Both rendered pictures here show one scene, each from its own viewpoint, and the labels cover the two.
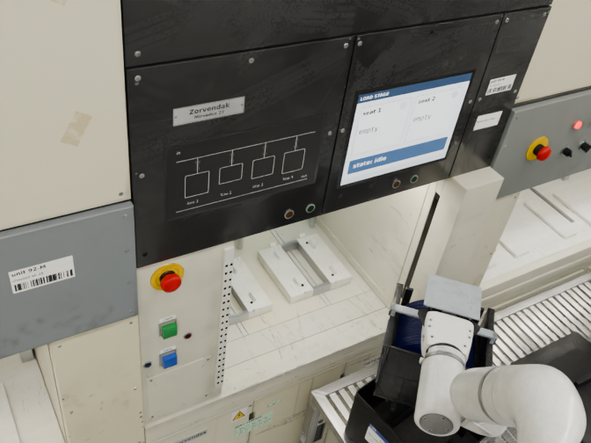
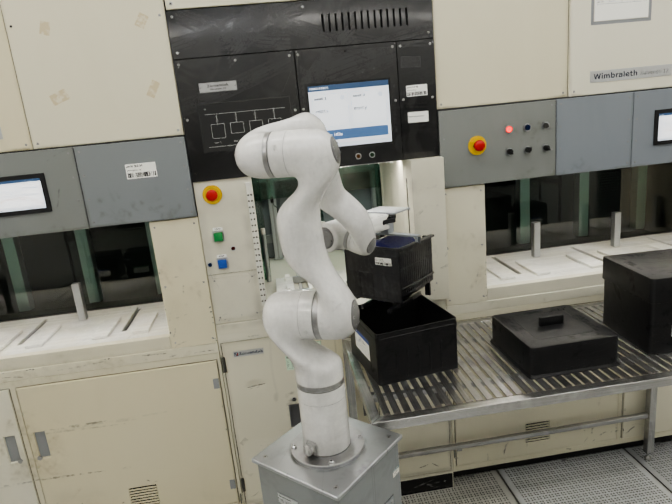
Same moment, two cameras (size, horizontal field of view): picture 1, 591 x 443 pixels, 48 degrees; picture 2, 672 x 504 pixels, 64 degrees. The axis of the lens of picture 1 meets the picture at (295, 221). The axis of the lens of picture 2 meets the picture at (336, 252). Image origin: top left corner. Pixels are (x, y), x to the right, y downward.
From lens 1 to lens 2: 139 cm
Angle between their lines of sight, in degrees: 37
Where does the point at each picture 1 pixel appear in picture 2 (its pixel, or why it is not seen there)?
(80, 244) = (158, 155)
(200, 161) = (218, 116)
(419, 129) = (361, 116)
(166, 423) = (230, 326)
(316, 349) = not seen: hidden behind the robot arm
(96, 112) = (161, 81)
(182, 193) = (211, 135)
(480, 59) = (390, 70)
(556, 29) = (450, 56)
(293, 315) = not seen: hidden behind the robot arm
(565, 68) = (475, 86)
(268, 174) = not seen: hidden behind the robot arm
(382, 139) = (334, 119)
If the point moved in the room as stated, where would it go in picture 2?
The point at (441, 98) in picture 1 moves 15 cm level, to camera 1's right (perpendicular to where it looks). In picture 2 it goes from (370, 95) to (411, 91)
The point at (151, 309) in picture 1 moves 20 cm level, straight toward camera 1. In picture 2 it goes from (206, 218) to (179, 231)
